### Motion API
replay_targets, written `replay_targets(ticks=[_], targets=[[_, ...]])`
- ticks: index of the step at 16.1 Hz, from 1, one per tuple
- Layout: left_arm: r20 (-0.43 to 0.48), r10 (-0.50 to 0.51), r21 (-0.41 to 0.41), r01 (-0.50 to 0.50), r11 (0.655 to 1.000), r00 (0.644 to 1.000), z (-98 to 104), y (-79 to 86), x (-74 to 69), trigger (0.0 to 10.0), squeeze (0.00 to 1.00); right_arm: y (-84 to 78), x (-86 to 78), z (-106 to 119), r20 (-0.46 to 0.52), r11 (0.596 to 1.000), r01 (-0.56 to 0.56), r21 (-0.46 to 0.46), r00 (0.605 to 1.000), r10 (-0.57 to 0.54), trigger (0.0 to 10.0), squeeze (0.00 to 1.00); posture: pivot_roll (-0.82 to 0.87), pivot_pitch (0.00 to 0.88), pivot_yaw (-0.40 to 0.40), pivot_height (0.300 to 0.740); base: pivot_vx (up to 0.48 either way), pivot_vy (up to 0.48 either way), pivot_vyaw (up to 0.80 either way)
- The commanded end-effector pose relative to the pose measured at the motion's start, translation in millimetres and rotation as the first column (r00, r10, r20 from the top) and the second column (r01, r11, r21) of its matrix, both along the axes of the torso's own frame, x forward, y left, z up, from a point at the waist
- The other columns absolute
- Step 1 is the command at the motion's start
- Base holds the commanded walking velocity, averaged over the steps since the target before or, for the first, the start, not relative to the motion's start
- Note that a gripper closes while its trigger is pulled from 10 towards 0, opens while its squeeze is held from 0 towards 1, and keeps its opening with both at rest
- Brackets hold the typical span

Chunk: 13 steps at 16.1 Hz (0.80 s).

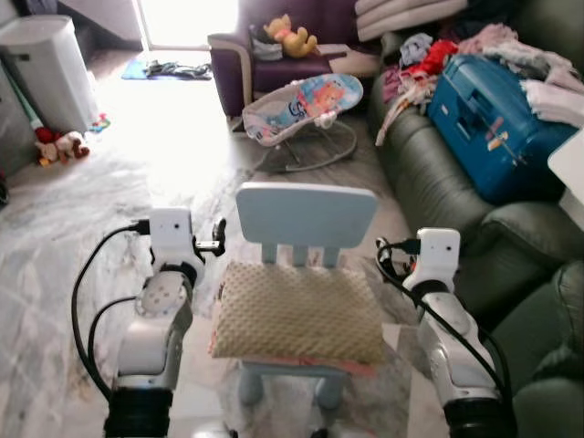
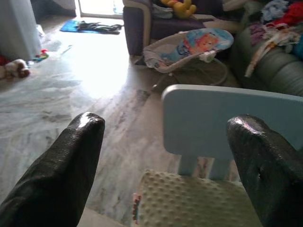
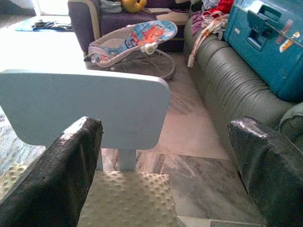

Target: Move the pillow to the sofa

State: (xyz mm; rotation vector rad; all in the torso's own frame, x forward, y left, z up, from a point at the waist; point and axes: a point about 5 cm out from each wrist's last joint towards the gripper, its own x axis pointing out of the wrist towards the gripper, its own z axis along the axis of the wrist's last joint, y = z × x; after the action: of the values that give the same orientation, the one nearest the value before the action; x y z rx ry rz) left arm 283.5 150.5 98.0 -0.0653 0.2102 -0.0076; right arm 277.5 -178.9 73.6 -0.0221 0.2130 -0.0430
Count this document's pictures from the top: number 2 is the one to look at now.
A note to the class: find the light blue child chair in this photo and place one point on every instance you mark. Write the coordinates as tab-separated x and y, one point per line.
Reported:
196	118

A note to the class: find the white patterned cloth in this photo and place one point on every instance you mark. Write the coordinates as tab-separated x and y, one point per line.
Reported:
272	45

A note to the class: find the light blue garment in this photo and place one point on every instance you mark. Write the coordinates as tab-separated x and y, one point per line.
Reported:
274	9

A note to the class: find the blue floor mat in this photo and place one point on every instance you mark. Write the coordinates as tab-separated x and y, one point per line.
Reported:
68	26

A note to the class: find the colourful baby bouncer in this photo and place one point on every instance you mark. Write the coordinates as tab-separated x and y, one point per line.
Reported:
189	47

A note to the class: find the grey folded cloth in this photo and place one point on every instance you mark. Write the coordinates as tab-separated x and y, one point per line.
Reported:
162	11

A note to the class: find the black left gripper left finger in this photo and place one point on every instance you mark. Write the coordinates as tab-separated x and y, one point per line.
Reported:
54	175

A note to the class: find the cream dotted pillow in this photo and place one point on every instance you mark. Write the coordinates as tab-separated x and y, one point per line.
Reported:
189	203

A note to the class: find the grey curtain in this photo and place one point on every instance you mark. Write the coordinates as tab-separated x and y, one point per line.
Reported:
16	26

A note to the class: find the purple armchair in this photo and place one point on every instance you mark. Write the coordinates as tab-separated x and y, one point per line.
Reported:
137	30

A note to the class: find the red garment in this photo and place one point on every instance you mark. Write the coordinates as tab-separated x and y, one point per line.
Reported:
292	13

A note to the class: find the black garment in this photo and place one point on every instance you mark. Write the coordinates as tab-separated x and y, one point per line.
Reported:
101	28

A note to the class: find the green leather sofa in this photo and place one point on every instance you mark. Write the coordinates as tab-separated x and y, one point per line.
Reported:
279	73

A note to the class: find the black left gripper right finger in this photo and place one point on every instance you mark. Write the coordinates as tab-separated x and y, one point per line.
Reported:
272	170

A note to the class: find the glass balcony door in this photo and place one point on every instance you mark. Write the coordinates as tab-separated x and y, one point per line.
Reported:
99	7

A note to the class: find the brown plush toy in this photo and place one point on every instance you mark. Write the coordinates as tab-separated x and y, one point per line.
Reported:
16	68

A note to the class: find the small colourful toy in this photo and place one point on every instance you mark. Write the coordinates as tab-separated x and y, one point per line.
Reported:
42	55

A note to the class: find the purple garment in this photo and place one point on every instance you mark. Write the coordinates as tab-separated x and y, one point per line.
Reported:
256	33

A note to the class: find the yellow plush bear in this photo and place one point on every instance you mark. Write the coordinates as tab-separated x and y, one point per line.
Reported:
181	8

